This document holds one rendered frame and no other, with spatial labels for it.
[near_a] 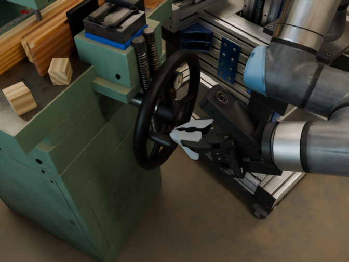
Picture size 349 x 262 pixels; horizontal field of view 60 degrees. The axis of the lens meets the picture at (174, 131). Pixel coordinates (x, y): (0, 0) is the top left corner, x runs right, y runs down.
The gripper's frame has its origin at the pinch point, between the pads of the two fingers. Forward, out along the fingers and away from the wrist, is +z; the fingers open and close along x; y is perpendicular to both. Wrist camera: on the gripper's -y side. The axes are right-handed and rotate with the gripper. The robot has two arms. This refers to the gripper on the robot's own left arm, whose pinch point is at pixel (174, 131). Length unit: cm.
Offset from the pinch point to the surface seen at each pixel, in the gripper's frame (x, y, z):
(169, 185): 34, 66, 61
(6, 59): -4.8, -22.9, 31.8
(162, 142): -2.5, 0.9, 1.9
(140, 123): -3.0, -4.2, 4.2
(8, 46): -2.7, -25.0, 31.8
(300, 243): 38, 96, 5
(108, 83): 4.6, -9.4, 17.6
